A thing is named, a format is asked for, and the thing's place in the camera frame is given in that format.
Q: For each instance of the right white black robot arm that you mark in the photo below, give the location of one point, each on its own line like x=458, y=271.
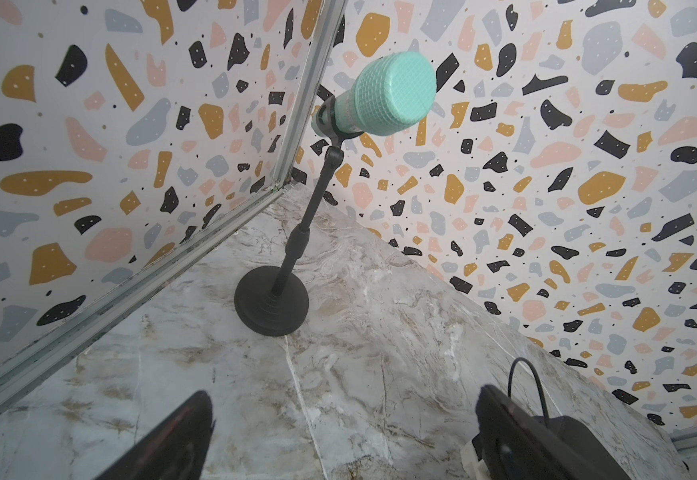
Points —
x=582, y=453

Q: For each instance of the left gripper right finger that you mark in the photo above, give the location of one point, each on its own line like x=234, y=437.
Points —
x=513, y=444

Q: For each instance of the mint green microphone on stand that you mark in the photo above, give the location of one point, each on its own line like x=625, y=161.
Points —
x=390, y=95

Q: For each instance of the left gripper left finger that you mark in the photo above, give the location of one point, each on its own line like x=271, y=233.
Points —
x=175, y=449

